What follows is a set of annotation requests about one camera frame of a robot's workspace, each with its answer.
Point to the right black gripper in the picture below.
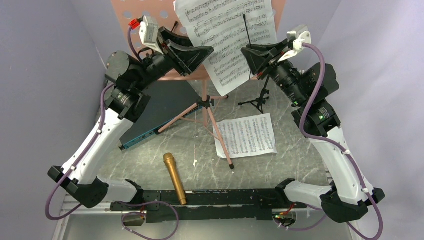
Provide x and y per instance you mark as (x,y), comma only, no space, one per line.
(258,61)

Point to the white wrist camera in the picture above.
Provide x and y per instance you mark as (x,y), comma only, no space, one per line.
(148,32)
(298,36)

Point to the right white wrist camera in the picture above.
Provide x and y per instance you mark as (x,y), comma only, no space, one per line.
(298,36)

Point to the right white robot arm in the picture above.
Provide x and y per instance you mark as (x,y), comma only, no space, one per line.
(349,194)

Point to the black microphone stand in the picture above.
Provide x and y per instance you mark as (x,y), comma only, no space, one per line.
(261,100)

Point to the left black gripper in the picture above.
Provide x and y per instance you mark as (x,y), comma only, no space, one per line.
(186,59)

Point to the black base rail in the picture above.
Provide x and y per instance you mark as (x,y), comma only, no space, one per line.
(225,204)

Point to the gold microphone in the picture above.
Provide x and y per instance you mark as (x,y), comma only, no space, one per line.
(171,166)

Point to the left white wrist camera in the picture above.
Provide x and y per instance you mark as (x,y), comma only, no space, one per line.
(148,32)

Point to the sheet music page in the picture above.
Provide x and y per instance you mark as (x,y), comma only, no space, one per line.
(248,136)
(227,26)

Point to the pink music stand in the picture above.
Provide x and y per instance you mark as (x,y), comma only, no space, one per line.
(164,13)

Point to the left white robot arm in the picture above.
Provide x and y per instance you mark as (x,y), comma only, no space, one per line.
(119,112)

